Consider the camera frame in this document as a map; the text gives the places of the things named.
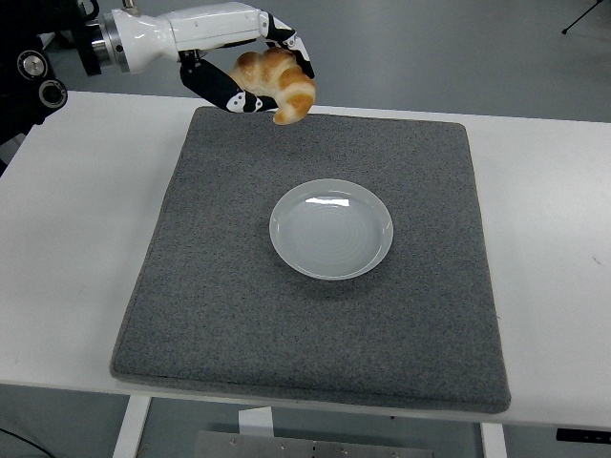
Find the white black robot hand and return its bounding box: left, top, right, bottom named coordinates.
left=112, top=1, right=317, bottom=115

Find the golden brown croissant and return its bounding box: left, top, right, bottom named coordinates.
left=226, top=46, right=318, bottom=126

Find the white round plate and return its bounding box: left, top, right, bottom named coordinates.
left=268, top=178, right=394, bottom=281

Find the grey felt mat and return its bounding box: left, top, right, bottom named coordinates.
left=109, top=105, right=512, bottom=414

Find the black tripod leg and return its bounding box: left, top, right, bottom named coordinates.
left=560, top=0, right=603, bottom=34

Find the white table leg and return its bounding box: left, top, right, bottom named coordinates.
left=479, top=422, right=508, bottom=458
left=112, top=395, right=153, bottom=458

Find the black table control box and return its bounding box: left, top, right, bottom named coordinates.
left=556, top=427, right=611, bottom=443

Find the black floor cable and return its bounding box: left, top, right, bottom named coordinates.
left=0, top=427, right=49, bottom=458

